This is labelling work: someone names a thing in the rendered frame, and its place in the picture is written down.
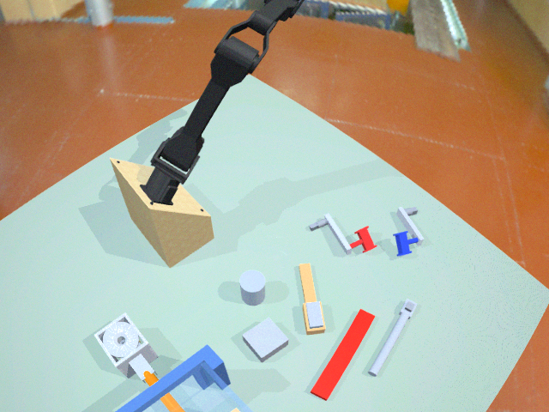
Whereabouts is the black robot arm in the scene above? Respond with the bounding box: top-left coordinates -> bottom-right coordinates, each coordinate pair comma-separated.
140,0 -> 304,206

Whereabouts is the pale blue cylinder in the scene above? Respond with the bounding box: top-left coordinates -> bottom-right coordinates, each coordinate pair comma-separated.
240,270 -> 265,306

